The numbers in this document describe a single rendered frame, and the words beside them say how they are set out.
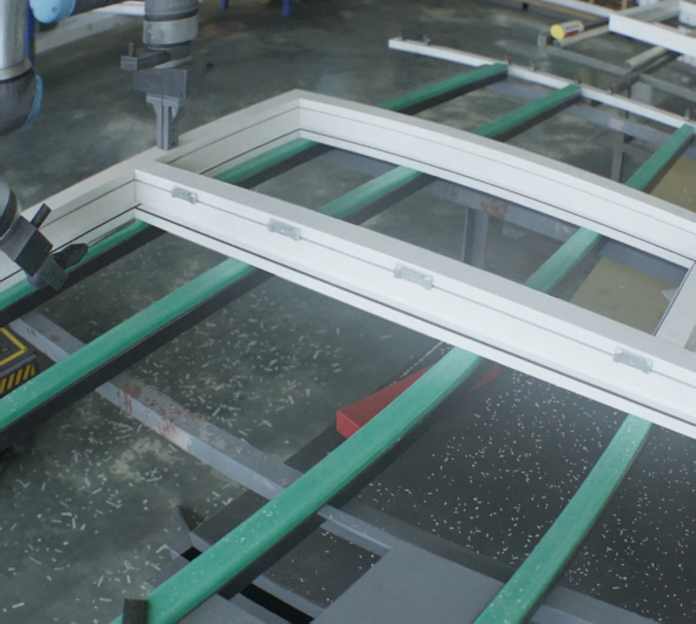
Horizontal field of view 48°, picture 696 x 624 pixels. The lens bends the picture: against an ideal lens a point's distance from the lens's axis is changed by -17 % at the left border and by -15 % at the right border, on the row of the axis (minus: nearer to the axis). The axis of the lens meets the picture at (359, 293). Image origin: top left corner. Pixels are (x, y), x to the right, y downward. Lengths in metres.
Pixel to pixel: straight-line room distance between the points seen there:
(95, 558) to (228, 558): 1.20
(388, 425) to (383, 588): 0.23
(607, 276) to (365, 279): 0.75
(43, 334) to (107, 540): 0.91
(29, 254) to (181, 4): 0.51
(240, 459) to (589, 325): 0.41
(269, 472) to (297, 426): 1.37
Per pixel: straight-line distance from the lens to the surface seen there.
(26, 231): 0.97
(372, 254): 1.08
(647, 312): 1.65
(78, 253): 1.12
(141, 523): 2.01
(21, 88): 1.91
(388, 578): 0.77
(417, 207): 3.41
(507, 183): 1.44
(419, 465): 1.28
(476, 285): 1.02
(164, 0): 1.30
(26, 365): 2.02
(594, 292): 1.67
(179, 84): 1.32
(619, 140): 2.65
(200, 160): 1.45
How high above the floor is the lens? 1.44
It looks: 31 degrees down
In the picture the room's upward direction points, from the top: 3 degrees clockwise
